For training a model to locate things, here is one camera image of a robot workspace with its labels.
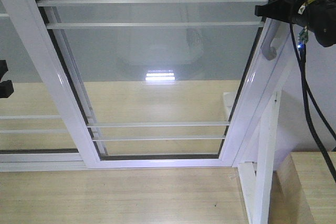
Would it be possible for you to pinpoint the grey metal door handle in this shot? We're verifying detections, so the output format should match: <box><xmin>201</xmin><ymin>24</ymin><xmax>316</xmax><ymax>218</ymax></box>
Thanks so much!
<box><xmin>261</xmin><ymin>19</ymin><xmax>281</xmax><ymax>61</ymax></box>

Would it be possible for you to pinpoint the white framed glass sliding door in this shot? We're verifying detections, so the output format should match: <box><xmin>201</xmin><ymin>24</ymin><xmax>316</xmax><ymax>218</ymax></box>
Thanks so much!
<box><xmin>0</xmin><ymin>0</ymin><xmax>297</xmax><ymax>169</ymax></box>

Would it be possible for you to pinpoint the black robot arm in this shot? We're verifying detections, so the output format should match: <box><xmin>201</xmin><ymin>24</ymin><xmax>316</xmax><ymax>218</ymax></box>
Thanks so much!
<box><xmin>255</xmin><ymin>0</ymin><xmax>335</xmax><ymax>47</ymax></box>

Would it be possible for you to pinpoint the aluminium door floor track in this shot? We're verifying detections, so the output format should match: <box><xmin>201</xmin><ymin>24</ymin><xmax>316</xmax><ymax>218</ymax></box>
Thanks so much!
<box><xmin>1</xmin><ymin>153</ymin><xmax>87</xmax><ymax>172</ymax></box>

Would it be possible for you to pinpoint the fixed glass door panel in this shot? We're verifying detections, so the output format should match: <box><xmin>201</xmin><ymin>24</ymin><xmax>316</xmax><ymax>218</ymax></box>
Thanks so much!
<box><xmin>1</xmin><ymin>6</ymin><xmax>78</xmax><ymax>153</ymax></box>

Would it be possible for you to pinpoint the rear white support brace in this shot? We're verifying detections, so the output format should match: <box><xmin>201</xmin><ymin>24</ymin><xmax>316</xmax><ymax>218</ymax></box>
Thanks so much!
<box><xmin>223</xmin><ymin>91</ymin><xmax>238</xmax><ymax>121</ymax></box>

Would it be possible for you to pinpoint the light wooden floor platform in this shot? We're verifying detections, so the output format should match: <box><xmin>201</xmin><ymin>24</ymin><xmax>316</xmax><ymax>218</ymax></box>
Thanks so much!
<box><xmin>1</xmin><ymin>80</ymin><xmax>248</xmax><ymax>223</ymax></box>

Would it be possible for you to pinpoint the light wooden box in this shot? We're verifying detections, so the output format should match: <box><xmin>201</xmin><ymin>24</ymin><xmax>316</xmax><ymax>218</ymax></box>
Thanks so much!
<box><xmin>277</xmin><ymin>152</ymin><xmax>335</xmax><ymax>223</ymax></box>

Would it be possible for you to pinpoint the white diagonal support brace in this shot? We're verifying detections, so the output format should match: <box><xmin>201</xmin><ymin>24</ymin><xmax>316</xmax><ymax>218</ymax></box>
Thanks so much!
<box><xmin>238</xmin><ymin>90</ymin><xmax>281</xmax><ymax>223</ymax></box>

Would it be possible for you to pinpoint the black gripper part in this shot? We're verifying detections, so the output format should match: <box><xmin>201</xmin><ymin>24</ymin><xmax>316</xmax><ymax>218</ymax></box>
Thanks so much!
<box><xmin>0</xmin><ymin>59</ymin><xmax>15</xmax><ymax>99</ymax></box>

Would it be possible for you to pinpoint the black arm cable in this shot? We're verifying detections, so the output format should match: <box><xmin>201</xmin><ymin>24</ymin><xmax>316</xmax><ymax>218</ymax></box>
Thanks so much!
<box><xmin>288</xmin><ymin>22</ymin><xmax>336</xmax><ymax>187</ymax></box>

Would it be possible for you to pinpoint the white door frame post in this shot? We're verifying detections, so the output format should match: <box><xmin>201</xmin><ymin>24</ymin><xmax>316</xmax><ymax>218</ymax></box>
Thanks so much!
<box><xmin>230</xmin><ymin>19</ymin><xmax>336</xmax><ymax>168</ymax></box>

